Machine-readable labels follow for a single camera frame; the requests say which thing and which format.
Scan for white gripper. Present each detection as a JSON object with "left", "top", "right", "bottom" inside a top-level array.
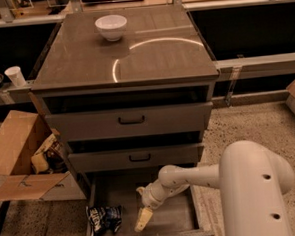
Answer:
[{"left": 134, "top": 179, "right": 189, "bottom": 232}]

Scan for blue chip bag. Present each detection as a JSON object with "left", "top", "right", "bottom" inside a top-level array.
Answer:
[{"left": 86, "top": 206, "right": 122, "bottom": 236}]

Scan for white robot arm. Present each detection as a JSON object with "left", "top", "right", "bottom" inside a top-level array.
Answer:
[{"left": 135, "top": 140, "right": 295, "bottom": 236}]

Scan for bottom grey drawer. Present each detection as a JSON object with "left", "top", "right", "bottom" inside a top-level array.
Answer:
[{"left": 89, "top": 168, "right": 213, "bottom": 236}]

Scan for grey drawer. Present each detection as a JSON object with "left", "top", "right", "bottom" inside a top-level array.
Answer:
[
  {"left": 89, "top": 168, "right": 213, "bottom": 236},
  {"left": 68, "top": 131, "right": 203, "bottom": 173},
  {"left": 45, "top": 102, "right": 213, "bottom": 142}
]

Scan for middle grey drawer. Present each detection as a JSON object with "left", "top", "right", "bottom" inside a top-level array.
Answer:
[{"left": 68, "top": 131, "right": 203, "bottom": 173}]

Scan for top grey drawer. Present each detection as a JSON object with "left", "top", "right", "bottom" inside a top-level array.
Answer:
[{"left": 45, "top": 102, "right": 213, "bottom": 142}]

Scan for grey drawer cabinet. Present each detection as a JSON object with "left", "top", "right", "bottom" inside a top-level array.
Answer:
[{"left": 26, "top": 2, "right": 230, "bottom": 236}]

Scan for snack bags in box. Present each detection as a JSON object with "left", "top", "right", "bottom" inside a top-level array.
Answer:
[{"left": 31, "top": 134, "right": 68, "bottom": 174}]

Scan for open cardboard box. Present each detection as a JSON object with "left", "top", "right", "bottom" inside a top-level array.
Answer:
[{"left": 0, "top": 110, "right": 85, "bottom": 201}]

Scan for white ceramic bowl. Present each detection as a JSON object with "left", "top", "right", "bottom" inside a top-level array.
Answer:
[{"left": 95, "top": 15, "right": 128, "bottom": 41}]

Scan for white paper cup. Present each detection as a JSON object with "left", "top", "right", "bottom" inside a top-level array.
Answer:
[{"left": 4, "top": 66, "right": 26, "bottom": 87}]

